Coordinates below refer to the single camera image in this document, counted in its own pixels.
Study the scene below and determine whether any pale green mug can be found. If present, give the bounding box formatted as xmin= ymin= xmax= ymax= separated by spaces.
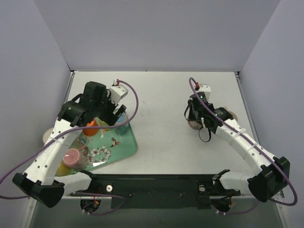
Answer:
xmin=98 ymin=118 xmax=108 ymax=126

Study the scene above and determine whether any green floral tray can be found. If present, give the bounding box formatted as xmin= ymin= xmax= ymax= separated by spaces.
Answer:
xmin=70 ymin=124 xmax=138 ymax=174

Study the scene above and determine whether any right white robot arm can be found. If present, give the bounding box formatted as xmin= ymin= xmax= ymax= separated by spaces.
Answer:
xmin=187 ymin=92 xmax=290 ymax=202

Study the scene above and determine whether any yellow mug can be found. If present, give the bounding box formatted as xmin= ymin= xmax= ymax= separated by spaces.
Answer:
xmin=55 ymin=162 xmax=71 ymax=177

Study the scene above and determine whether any blue floral mug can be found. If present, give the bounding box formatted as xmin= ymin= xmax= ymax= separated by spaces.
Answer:
xmin=114 ymin=112 xmax=130 ymax=135

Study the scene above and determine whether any black gold-rimmed mug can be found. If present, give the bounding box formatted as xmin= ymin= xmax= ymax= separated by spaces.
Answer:
xmin=187 ymin=120 xmax=202 ymax=130

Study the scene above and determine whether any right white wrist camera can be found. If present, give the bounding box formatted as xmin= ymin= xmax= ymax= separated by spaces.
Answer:
xmin=195 ymin=82 xmax=211 ymax=102

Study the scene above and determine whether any pink mug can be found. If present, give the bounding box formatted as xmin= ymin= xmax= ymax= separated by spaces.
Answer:
xmin=63 ymin=146 xmax=88 ymax=171

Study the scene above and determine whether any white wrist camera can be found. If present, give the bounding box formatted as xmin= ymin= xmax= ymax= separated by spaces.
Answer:
xmin=195 ymin=82 xmax=211 ymax=102
xmin=109 ymin=79 xmax=129 ymax=105

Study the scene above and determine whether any beige bird mug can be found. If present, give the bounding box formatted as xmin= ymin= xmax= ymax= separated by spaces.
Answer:
xmin=224 ymin=107 xmax=238 ymax=122

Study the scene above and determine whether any aluminium rail frame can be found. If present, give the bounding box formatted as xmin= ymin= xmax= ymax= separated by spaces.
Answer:
xmin=22 ymin=78 xmax=290 ymax=207

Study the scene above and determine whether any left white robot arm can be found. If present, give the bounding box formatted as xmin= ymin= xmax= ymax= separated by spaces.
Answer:
xmin=12 ymin=81 xmax=128 ymax=208

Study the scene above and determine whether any orange mug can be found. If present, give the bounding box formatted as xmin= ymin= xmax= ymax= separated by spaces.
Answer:
xmin=83 ymin=119 xmax=99 ymax=137

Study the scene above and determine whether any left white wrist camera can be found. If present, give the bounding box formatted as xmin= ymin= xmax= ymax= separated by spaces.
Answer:
xmin=109 ymin=79 xmax=129 ymax=105

